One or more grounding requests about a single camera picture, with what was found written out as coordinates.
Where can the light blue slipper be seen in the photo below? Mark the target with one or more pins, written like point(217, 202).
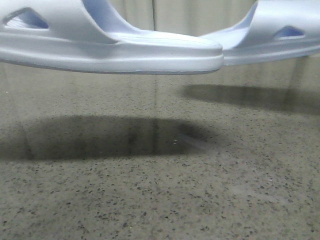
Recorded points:
point(272, 30)
point(90, 36)

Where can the beige curtain backdrop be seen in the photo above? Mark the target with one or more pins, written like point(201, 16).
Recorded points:
point(187, 17)

